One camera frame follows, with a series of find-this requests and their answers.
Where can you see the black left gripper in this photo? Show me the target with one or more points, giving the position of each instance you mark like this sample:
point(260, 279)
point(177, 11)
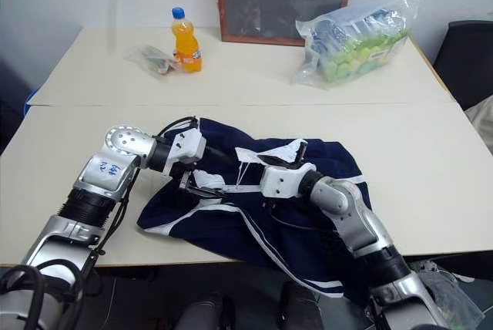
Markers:
point(184, 171)

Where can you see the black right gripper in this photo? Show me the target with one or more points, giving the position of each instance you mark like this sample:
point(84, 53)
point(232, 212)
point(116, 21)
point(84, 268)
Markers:
point(293, 166)

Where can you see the navy jacket with white stripes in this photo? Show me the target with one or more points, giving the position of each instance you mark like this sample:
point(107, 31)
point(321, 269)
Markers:
point(239, 222)

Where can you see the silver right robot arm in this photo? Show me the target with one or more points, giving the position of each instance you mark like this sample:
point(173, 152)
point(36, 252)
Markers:
point(356, 214)

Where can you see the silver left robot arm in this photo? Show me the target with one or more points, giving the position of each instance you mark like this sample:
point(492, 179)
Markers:
point(96, 176)

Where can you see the large clear bag green packs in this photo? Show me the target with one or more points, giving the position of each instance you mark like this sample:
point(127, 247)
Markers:
point(352, 48)

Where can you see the small clear snack bag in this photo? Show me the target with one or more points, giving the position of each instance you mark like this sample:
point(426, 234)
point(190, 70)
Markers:
point(152, 60)

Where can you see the orange soda bottle blue cap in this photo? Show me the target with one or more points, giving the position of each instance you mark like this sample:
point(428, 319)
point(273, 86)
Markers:
point(187, 46)

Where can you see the dark rounded shape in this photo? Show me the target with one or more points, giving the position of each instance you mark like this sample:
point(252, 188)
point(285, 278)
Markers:
point(208, 312)

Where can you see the black chair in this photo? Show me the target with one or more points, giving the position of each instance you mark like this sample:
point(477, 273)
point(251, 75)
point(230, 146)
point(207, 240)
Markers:
point(468, 64)

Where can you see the crumpled clear plastic bag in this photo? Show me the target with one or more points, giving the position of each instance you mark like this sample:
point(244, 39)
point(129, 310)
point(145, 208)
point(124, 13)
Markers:
point(443, 287)

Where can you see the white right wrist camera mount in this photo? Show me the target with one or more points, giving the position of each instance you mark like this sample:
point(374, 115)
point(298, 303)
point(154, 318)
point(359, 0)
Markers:
point(283, 181)

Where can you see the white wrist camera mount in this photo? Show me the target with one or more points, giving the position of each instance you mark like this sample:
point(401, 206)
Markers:
point(189, 144)
point(283, 181)

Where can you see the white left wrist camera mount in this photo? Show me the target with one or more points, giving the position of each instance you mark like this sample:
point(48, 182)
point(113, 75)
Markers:
point(189, 144)

